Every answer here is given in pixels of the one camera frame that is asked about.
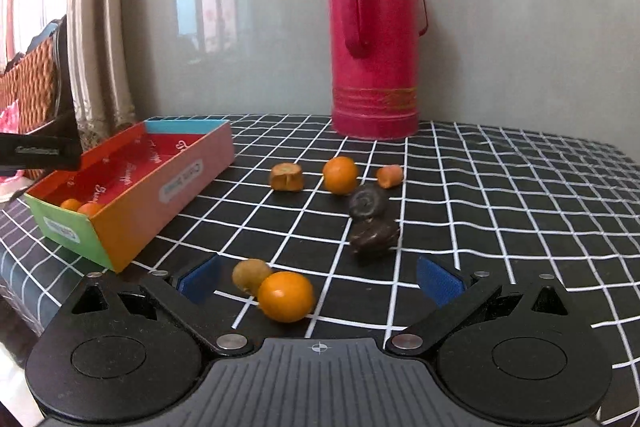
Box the beige curtain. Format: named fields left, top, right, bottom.
left=0, top=0, right=137, bottom=148

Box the pink plastic bag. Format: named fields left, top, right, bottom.
left=0, top=103, right=27, bottom=204

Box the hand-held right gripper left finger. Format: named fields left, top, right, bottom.
left=60, top=254, right=254, bottom=356

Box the large orange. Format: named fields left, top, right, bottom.
left=257, top=271, right=316, bottom=324

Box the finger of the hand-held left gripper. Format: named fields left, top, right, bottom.
left=0, top=133, right=82, bottom=176

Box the red thermos flask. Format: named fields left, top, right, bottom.
left=325, top=0, right=430, bottom=140

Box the black white checkered tablecloth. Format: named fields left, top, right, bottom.
left=0, top=114, right=640, bottom=427

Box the brown dried fruit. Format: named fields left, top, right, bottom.
left=269, top=162, right=305, bottom=192

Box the small orange fruit piece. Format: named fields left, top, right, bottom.
left=376, top=164, right=404, bottom=188

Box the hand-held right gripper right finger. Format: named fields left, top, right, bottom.
left=384, top=256, right=582, bottom=356

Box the dark round fruit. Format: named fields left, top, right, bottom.
left=348, top=185, right=387, bottom=220

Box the colourful cardboard box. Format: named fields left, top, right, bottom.
left=24, top=118, right=236, bottom=274

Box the round orange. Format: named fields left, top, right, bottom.
left=322, top=156, right=361, bottom=196

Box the dark wrinkled fruit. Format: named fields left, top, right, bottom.
left=348, top=217, right=401, bottom=264

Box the green-brown kiwi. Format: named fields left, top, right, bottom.
left=232, top=258, right=273, bottom=297

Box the woven wicker basket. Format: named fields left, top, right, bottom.
left=0, top=34, right=65, bottom=182

